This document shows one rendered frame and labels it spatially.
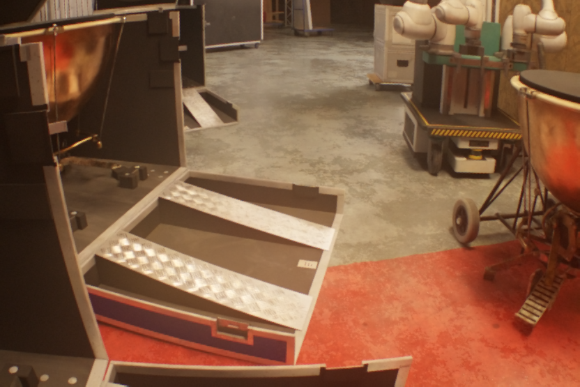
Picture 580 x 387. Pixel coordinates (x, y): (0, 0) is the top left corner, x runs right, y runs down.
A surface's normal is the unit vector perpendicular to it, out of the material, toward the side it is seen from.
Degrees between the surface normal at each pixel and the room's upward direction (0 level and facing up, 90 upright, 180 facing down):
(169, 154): 90
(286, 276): 2
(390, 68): 90
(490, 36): 90
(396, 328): 0
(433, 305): 0
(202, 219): 90
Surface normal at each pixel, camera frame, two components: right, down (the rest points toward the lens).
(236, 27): 0.61, 0.29
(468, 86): -0.07, 0.36
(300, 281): 0.03, -0.93
